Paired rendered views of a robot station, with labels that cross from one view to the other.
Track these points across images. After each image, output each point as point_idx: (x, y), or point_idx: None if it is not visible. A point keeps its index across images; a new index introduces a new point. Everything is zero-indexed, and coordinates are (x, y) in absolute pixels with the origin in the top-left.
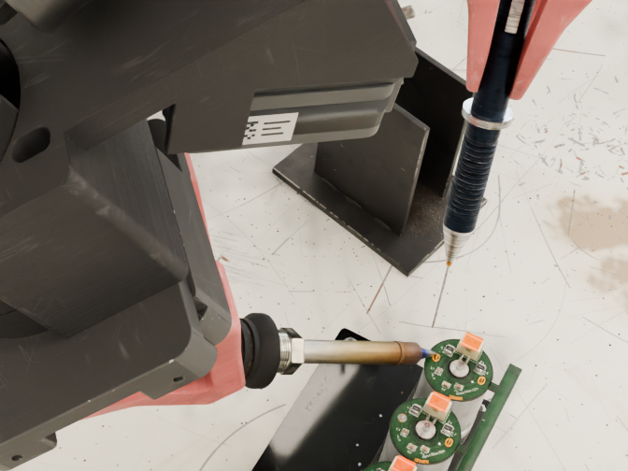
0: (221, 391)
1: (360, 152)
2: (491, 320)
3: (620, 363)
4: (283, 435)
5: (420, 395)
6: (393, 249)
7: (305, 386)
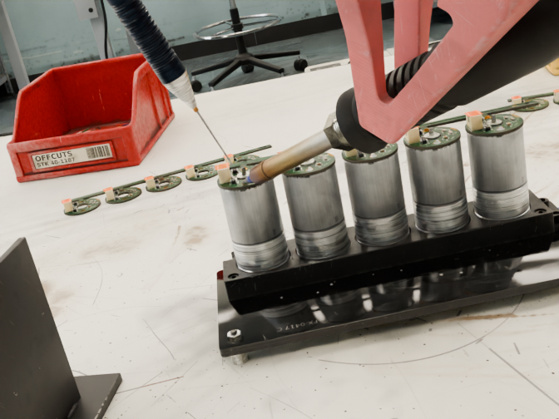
0: None
1: (24, 367)
2: (131, 330)
3: (122, 278)
4: (353, 317)
5: (271, 212)
6: (100, 391)
7: (298, 333)
